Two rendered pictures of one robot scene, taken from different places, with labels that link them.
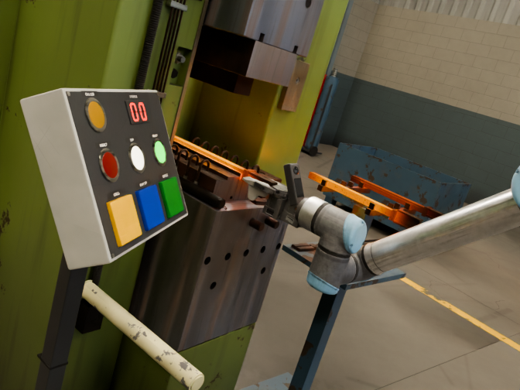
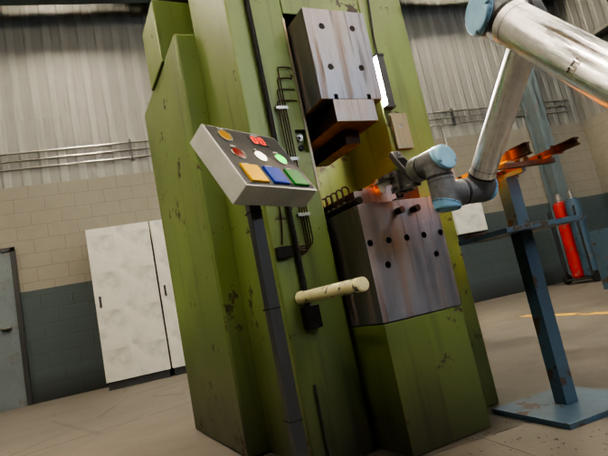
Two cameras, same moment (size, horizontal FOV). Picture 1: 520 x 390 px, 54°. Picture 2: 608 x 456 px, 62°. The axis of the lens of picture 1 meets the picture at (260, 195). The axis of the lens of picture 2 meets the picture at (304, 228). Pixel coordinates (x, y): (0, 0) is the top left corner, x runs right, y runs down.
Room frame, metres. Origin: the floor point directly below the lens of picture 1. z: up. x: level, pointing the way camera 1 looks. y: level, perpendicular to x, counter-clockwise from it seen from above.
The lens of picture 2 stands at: (-0.44, -0.58, 0.60)
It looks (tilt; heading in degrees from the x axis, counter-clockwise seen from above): 8 degrees up; 28
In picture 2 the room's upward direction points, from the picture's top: 12 degrees counter-clockwise
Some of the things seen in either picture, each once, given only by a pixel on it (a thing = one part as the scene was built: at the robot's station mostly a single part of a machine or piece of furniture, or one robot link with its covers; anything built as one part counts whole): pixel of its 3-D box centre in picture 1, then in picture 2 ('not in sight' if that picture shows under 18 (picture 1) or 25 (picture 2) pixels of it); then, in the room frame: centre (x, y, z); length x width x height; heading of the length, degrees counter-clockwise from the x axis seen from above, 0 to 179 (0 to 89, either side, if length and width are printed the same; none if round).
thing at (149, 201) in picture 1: (148, 207); (275, 175); (0.90, 0.19, 1.01); 0.07 x 0.05 x 0.07; 171
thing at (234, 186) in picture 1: (189, 162); (348, 208); (1.55, 0.24, 0.96); 0.42 x 0.20 x 0.09; 56
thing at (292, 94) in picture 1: (293, 85); (401, 131); (1.77, 0.00, 1.27); 0.09 x 0.02 x 0.17; 146
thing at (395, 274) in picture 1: (345, 261); (520, 230); (1.79, -0.38, 0.71); 0.40 x 0.30 x 0.02; 138
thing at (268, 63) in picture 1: (219, 48); (331, 129); (1.55, 0.24, 1.32); 0.42 x 0.20 x 0.10; 56
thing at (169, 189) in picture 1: (169, 196); (295, 178); (1.00, 0.18, 1.01); 0.07 x 0.05 x 0.07; 171
